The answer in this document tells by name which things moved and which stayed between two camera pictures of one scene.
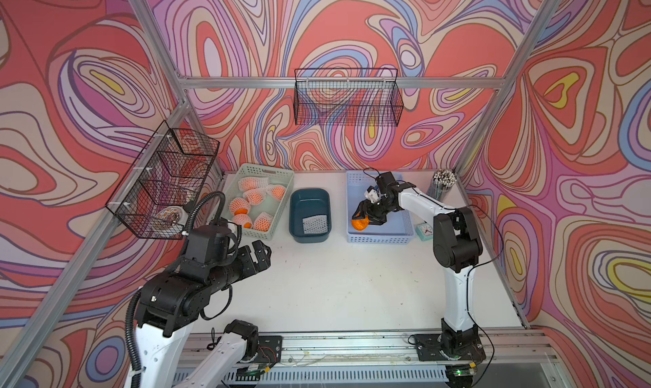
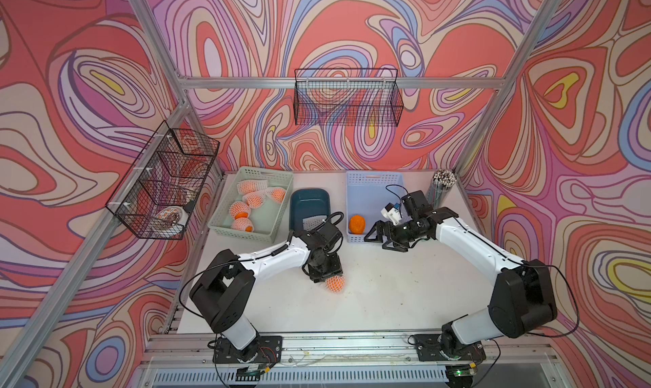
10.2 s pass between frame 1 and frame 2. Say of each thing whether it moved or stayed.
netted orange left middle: stayed
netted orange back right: stayed
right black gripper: moved
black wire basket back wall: stayed
